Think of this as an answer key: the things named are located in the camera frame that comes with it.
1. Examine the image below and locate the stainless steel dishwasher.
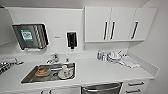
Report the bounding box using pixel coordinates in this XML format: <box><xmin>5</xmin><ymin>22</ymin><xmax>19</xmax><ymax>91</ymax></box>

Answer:
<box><xmin>80</xmin><ymin>82</ymin><xmax>123</xmax><ymax>94</ymax></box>

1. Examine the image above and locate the black soap dispenser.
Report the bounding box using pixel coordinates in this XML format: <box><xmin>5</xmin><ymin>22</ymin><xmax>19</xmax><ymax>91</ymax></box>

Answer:
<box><xmin>65</xmin><ymin>31</ymin><xmax>79</xmax><ymax>50</ymax></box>

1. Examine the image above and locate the small blue label bottle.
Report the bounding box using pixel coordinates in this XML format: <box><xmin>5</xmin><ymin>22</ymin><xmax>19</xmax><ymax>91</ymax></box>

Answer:
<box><xmin>97</xmin><ymin>50</ymin><xmax>104</xmax><ymax>61</ymax></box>

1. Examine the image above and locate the small white bottle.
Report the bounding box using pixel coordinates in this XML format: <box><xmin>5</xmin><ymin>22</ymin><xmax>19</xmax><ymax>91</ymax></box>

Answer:
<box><xmin>101</xmin><ymin>52</ymin><xmax>107</xmax><ymax>62</ymax></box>

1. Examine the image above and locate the small chrome sink pump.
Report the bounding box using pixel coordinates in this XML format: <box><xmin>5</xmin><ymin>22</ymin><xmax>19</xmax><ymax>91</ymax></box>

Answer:
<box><xmin>64</xmin><ymin>57</ymin><xmax>70</xmax><ymax>64</ymax></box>

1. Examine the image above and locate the white cup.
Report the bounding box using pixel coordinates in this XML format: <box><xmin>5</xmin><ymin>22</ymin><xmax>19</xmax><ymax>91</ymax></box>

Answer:
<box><xmin>59</xmin><ymin>65</ymin><xmax>70</xmax><ymax>79</ymax></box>

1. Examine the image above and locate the stack of white dishes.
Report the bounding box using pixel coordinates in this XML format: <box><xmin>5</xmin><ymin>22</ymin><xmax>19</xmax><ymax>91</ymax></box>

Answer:
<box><xmin>106</xmin><ymin>50</ymin><xmax>126</xmax><ymax>65</ymax></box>

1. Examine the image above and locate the white plate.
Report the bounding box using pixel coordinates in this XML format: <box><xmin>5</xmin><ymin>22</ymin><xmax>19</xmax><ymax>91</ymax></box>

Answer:
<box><xmin>56</xmin><ymin>71</ymin><xmax>73</xmax><ymax>81</ymax></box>

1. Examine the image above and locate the chrome faucet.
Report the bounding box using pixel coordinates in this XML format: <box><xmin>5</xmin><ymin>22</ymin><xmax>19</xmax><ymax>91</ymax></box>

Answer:
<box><xmin>46</xmin><ymin>52</ymin><xmax>61</xmax><ymax>65</ymax></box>

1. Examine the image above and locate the brown bowl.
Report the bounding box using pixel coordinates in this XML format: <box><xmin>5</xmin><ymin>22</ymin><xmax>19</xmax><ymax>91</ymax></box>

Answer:
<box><xmin>35</xmin><ymin>66</ymin><xmax>51</xmax><ymax>78</ymax></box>

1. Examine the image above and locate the white sink base cabinet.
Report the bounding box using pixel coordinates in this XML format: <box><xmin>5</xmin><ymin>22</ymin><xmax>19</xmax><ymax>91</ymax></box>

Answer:
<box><xmin>13</xmin><ymin>85</ymin><xmax>82</xmax><ymax>94</ymax></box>

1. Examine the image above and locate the grey paper towel dispenser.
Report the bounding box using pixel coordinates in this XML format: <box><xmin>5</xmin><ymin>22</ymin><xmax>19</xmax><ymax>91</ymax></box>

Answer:
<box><xmin>11</xmin><ymin>22</ymin><xmax>50</xmax><ymax>52</ymax></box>

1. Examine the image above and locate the stainless steel sink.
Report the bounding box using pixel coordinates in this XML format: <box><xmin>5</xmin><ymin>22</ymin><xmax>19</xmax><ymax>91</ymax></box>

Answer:
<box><xmin>20</xmin><ymin>61</ymin><xmax>77</xmax><ymax>85</ymax></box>

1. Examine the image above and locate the narrow white drawer stack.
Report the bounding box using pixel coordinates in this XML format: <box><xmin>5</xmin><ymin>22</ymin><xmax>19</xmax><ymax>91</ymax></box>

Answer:
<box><xmin>121</xmin><ymin>78</ymin><xmax>148</xmax><ymax>94</ymax></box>

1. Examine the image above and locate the dark dish rack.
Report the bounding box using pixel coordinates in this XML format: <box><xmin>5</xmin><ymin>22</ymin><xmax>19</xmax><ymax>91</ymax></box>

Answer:
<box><xmin>0</xmin><ymin>57</ymin><xmax>25</xmax><ymax>76</ymax></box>

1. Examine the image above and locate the white wall outlet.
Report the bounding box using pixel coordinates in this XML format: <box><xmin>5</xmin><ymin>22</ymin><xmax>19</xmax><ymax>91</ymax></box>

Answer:
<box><xmin>81</xmin><ymin>43</ymin><xmax>87</xmax><ymax>51</ymax></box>

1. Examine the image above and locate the small white wall label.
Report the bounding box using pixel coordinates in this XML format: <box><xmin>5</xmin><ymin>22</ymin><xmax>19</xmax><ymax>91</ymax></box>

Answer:
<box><xmin>53</xmin><ymin>35</ymin><xmax>62</xmax><ymax>40</ymax></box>

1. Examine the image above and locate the white wall cabinet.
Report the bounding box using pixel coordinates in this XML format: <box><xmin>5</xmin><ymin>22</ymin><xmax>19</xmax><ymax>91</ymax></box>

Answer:
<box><xmin>83</xmin><ymin>5</ymin><xmax>158</xmax><ymax>44</ymax></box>

